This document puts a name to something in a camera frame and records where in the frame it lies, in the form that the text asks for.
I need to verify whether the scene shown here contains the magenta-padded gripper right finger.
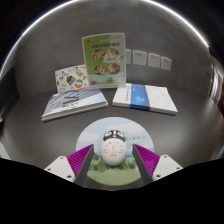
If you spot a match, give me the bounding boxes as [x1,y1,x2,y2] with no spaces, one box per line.
[132,143,184,186]

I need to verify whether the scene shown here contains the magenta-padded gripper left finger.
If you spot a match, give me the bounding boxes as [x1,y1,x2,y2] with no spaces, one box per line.
[44,143,96,187]

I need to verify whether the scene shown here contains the white panda-print computer mouse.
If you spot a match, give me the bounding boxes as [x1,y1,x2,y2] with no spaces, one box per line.
[100,128,128,167]

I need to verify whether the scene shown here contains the round landscape-print mouse pad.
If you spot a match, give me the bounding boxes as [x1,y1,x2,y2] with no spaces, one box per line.
[75,116,155,187]

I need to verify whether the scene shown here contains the grey striped book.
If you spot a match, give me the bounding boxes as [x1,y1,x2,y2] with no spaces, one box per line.
[41,87,110,123]

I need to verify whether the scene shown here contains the white book with blue band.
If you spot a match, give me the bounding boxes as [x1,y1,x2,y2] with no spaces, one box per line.
[111,82,179,117]

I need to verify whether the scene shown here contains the small white sticker card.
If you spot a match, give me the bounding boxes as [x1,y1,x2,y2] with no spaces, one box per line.
[54,64,90,94]

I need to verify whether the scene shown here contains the green acrylic sign stand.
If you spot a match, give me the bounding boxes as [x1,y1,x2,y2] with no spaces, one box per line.
[81,32,127,89]

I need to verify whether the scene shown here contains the white wall socket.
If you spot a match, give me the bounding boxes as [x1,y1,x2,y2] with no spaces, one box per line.
[161,56,173,72]
[125,48,132,65]
[132,49,148,67]
[147,52,162,69]

